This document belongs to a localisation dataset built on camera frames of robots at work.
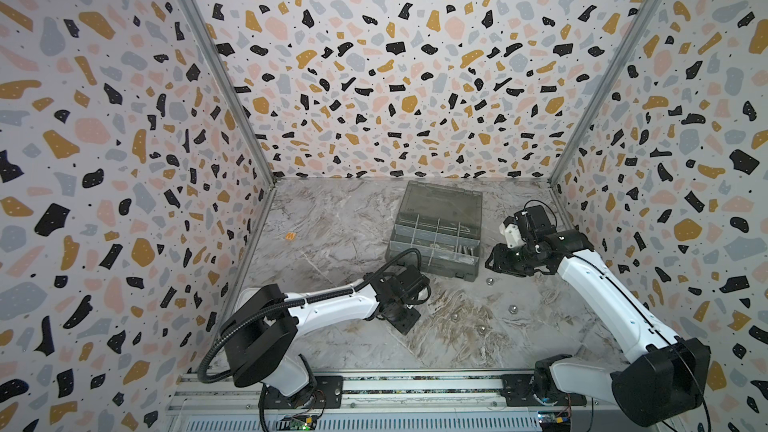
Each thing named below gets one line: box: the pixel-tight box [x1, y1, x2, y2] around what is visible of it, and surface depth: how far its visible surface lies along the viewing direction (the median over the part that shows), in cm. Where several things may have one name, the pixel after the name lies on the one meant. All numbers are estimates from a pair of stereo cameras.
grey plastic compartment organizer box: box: [385, 180, 483, 282], surface depth 105 cm
